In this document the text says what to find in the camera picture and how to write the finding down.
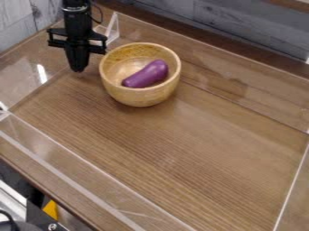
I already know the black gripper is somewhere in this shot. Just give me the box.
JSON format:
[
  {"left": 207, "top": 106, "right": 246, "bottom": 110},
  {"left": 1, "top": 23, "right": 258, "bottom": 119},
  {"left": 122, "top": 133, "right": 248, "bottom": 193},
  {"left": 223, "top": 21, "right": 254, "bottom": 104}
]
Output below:
[{"left": 47, "top": 0, "right": 107, "bottom": 72}]

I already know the brown wooden bowl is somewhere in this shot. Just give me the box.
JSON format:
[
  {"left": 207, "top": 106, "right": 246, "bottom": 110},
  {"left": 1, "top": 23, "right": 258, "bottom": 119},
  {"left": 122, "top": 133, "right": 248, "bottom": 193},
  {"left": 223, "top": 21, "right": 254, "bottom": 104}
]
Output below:
[{"left": 99, "top": 42, "right": 181, "bottom": 107}]

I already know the yellow label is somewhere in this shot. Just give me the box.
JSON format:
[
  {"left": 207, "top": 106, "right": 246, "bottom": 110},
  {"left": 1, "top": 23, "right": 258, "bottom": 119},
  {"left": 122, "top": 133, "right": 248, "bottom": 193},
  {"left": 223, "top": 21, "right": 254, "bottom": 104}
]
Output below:
[{"left": 43, "top": 200, "right": 59, "bottom": 220}]

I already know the clear acrylic corner bracket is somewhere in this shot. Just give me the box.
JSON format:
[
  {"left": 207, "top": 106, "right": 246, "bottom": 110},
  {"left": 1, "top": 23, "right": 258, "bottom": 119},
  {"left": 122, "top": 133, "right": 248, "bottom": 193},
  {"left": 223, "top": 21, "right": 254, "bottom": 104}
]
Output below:
[{"left": 94, "top": 13, "right": 119, "bottom": 45}]

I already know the clear acrylic front wall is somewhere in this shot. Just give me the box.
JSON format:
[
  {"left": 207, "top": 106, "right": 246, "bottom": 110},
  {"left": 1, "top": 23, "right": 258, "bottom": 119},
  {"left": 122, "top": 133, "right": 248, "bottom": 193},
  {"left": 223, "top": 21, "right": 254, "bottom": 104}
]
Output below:
[{"left": 0, "top": 109, "right": 195, "bottom": 231}]

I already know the purple toy eggplant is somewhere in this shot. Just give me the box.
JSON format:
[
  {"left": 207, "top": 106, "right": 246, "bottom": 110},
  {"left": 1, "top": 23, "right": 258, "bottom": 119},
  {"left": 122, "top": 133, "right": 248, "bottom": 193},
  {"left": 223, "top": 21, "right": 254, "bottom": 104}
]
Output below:
[{"left": 122, "top": 60, "right": 169, "bottom": 88}]

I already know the black cable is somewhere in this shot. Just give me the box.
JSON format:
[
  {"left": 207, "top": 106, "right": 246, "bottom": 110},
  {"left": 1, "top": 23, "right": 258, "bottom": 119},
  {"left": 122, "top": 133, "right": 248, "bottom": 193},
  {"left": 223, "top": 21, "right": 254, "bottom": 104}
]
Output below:
[{"left": 0, "top": 209, "right": 19, "bottom": 231}]

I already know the clear acrylic wall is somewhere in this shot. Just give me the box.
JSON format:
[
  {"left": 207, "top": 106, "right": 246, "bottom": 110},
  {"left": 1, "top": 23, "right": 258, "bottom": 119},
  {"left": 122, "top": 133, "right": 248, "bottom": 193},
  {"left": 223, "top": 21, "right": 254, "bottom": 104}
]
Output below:
[
  {"left": 0, "top": 109, "right": 195, "bottom": 231},
  {"left": 119, "top": 14, "right": 309, "bottom": 134}
]

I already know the clear acrylic back wall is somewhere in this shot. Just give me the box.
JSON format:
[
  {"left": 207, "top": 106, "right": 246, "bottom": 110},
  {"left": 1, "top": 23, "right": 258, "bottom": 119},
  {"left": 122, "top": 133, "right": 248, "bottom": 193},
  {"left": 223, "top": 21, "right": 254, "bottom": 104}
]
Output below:
[{"left": 119, "top": 14, "right": 309, "bottom": 134}]

